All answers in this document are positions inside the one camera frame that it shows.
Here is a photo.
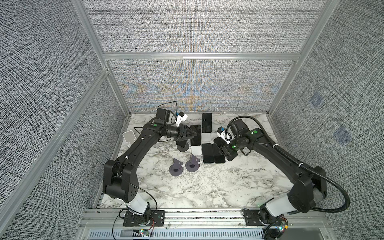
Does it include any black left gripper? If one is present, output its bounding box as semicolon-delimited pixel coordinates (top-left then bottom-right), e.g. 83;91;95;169
163;124;197;142

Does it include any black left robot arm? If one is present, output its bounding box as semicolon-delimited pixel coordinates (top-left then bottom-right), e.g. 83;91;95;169
103;108;197;216

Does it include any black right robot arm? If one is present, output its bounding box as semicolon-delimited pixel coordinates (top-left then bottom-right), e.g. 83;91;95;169
220;116;327;225

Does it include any dark round stand centre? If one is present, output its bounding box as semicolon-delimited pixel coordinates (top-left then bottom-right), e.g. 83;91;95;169
176;142;190;153

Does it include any white stand centre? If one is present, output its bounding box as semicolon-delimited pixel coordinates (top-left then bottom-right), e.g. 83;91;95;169
191;146;202;156

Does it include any white stand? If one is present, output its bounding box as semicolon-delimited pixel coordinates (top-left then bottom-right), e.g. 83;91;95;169
122;130;137;146
202;133;213;144
191;146;202;156

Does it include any white stand back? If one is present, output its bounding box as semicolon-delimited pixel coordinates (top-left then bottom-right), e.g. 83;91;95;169
202;133;213;144

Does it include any black phone back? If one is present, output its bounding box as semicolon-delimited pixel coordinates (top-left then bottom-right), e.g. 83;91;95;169
202;113;213;133

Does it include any grey round stand right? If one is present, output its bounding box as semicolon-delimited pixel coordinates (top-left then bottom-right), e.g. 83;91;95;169
185;154;200;173

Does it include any grey round stand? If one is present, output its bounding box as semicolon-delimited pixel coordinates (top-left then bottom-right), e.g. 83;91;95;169
185;154;200;173
169;158;184;177

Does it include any grey round stand left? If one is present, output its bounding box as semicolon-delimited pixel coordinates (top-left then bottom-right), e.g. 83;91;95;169
169;158;184;177

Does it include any white stand far left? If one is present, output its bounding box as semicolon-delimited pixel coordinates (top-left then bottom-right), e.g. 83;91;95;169
122;130;137;146

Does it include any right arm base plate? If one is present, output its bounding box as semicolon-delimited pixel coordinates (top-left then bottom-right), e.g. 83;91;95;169
241;209;264;227

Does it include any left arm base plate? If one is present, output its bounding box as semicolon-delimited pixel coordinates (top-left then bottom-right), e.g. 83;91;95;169
123;210;166;228

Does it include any black corrugated cable conduit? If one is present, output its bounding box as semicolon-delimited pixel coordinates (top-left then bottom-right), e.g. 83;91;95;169
226;115;351;214

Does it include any aluminium front rail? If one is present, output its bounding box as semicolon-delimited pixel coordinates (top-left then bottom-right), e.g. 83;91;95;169
75;208;337;240

